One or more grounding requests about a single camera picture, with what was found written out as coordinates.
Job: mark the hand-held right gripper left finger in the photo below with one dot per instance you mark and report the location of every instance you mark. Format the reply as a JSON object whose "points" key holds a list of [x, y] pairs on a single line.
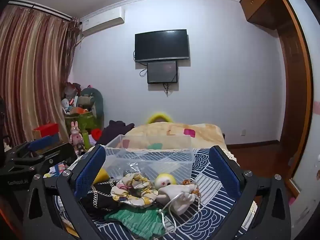
{"points": [[88, 172]]}

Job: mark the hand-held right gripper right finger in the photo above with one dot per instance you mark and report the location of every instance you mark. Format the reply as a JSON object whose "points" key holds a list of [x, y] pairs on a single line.
{"points": [[225, 171]]}

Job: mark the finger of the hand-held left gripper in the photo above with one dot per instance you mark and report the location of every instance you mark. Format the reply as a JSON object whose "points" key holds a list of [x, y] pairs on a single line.
{"points": [[42, 142], [62, 153]]}

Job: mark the yellow soft item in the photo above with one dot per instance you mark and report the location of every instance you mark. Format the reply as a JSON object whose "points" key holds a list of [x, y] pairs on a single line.
{"points": [[101, 176]]}

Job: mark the black white patterned cloth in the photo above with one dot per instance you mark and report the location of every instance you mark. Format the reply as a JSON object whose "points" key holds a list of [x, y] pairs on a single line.
{"points": [[100, 200]]}

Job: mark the floral fabric scrunchie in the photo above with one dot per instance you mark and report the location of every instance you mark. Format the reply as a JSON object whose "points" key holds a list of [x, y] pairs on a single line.
{"points": [[135, 187]]}

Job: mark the yellow plush doll head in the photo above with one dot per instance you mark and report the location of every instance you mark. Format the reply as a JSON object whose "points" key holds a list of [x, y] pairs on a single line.
{"points": [[163, 180]]}

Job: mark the clear plastic storage bin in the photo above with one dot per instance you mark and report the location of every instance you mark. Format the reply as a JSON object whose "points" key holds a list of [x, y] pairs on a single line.
{"points": [[160, 152]]}

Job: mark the green knitted glove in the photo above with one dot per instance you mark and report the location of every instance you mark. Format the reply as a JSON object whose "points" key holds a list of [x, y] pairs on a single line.
{"points": [[140, 221]]}

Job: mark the red soft item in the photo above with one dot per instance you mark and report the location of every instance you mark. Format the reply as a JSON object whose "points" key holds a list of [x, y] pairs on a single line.
{"points": [[95, 134]]}

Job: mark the red box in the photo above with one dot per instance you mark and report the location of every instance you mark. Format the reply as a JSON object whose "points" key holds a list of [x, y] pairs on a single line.
{"points": [[46, 129]]}

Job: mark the white lace cloth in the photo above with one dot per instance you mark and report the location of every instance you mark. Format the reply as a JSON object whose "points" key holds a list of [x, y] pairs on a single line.
{"points": [[233, 157]]}

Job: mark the scattered papers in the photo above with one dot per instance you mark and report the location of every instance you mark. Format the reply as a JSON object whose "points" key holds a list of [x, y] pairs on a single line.
{"points": [[60, 170]]}

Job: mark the black cylindrical lens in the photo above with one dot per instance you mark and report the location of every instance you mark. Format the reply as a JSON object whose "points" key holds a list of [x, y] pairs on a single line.
{"points": [[81, 148]]}

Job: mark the pink rabbit toy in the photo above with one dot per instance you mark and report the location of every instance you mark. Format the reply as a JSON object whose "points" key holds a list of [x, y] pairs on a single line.
{"points": [[75, 135]]}

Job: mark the green bottle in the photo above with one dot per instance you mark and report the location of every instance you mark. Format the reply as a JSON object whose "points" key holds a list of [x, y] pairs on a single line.
{"points": [[87, 140]]}

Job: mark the green storage box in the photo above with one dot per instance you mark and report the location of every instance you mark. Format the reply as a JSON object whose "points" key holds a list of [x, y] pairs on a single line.
{"points": [[83, 123]]}

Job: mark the beige fleece blanket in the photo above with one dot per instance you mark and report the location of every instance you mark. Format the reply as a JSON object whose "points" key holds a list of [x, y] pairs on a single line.
{"points": [[207, 133]]}

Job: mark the blue patterned bedsheet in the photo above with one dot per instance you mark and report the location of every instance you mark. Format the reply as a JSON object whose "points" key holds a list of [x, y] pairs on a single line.
{"points": [[215, 212]]}

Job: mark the dark purple cloth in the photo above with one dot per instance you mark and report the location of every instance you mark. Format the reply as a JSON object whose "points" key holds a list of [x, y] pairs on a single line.
{"points": [[112, 131]]}

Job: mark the pile of toys and clutter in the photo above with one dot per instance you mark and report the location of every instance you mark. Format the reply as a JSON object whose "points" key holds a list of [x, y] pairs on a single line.
{"points": [[71, 97]]}

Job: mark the grey plush toy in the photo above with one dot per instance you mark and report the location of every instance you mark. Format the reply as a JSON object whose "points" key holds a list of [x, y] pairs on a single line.
{"points": [[98, 105]]}

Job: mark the pink item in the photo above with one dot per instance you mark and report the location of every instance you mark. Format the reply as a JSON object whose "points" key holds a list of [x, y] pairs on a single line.
{"points": [[292, 201]]}

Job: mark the striped brown curtain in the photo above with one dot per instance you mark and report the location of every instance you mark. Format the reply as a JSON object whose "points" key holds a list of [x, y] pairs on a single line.
{"points": [[30, 67]]}

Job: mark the white door panel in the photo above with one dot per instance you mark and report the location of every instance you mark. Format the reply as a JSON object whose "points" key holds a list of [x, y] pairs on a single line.
{"points": [[307, 175]]}

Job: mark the wooden door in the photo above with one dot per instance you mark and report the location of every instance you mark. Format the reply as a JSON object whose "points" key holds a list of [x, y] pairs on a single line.
{"points": [[292, 100]]}

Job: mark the white air conditioner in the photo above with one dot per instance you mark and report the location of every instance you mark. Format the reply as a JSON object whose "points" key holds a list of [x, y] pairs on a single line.
{"points": [[102, 22]]}

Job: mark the wooden overhead cabinet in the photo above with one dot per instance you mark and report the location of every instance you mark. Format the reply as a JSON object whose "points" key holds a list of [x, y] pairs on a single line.
{"points": [[260, 2]]}

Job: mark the wall socket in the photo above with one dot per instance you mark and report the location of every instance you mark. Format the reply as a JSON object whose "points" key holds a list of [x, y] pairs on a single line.
{"points": [[243, 132]]}

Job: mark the small wall monitor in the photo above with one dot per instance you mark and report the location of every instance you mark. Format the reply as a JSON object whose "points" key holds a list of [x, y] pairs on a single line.
{"points": [[162, 72]]}

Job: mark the curtain rail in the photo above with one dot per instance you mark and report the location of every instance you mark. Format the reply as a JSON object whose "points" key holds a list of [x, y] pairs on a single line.
{"points": [[37, 7]]}

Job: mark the large wall television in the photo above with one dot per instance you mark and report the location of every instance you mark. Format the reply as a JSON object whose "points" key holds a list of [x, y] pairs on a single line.
{"points": [[161, 45]]}

